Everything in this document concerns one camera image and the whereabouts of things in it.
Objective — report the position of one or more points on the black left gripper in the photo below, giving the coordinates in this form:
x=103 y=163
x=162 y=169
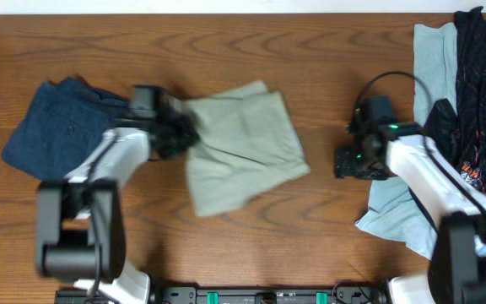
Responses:
x=191 y=132

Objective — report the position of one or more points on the light blue garment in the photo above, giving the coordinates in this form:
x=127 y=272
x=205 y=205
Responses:
x=392 y=213

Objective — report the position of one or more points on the khaki shorts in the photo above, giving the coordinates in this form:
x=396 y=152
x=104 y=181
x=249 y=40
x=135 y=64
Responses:
x=248 y=145

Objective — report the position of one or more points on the black patterned garment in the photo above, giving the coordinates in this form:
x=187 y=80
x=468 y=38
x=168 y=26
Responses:
x=460 y=132

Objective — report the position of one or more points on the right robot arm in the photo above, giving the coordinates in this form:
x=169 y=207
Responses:
x=383 y=147

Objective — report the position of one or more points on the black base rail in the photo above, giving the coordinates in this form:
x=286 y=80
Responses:
x=344 y=292

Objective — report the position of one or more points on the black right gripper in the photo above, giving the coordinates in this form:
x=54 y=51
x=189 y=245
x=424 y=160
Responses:
x=343 y=165

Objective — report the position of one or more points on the folded navy blue shorts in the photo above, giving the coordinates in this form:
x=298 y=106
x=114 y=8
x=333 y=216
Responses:
x=63 y=125

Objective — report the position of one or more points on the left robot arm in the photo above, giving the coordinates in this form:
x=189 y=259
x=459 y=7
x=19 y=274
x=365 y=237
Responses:
x=80 y=235

